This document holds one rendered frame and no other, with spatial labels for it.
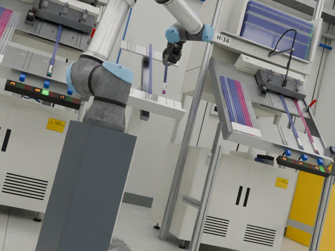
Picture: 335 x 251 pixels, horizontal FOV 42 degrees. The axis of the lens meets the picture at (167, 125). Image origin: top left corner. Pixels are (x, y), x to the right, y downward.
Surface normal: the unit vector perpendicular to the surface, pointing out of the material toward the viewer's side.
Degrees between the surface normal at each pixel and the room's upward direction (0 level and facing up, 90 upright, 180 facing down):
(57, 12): 42
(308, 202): 90
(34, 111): 90
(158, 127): 90
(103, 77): 90
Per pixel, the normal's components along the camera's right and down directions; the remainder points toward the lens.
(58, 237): -0.79, -0.24
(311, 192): -0.92, -0.25
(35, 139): 0.31, 0.00
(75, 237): 0.56, 0.07
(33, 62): 0.39, -0.71
